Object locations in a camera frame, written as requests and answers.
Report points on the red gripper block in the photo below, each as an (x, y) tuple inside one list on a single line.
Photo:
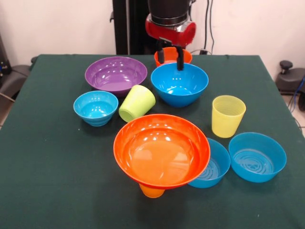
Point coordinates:
[(171, 33)]

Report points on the large deep blue bowl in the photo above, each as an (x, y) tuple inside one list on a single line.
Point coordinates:
[(178, 81)]

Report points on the large orange bowl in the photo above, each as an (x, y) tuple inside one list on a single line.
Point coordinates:
[(162, 157)]

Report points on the small red-orange bowl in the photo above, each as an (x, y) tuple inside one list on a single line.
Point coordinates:
[(170, 57)]

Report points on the green cup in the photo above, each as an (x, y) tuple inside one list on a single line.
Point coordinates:
[(138, 102)]

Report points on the purple bowl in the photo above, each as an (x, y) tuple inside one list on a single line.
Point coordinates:
[(114, 76)]

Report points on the yellow cup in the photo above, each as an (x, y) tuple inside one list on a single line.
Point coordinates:
[(226, 124)]

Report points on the small light blue bowl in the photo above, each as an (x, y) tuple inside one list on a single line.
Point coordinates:
[(95, 109)]

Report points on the orange cup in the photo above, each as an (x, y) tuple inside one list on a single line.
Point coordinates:
[(152, 192)]

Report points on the dark green table cloth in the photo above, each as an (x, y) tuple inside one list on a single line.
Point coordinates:
[(47, 155)]

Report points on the black equipment box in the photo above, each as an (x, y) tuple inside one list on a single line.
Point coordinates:
[(3, 57)]

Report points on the black pedestal foot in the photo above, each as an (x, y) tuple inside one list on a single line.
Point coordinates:
[(14, 78), (290, 81)]

